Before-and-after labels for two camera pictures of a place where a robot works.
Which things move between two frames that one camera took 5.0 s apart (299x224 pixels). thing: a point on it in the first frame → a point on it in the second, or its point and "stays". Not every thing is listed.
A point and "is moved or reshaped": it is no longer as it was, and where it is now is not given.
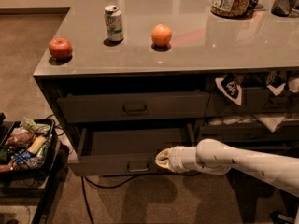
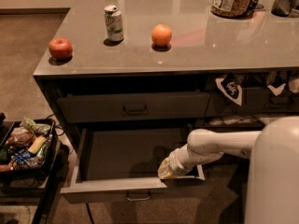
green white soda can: (114, 22) stays
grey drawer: (258, 100) stays
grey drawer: (126, 149) is moved or reshaped
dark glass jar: (285, 1) stays
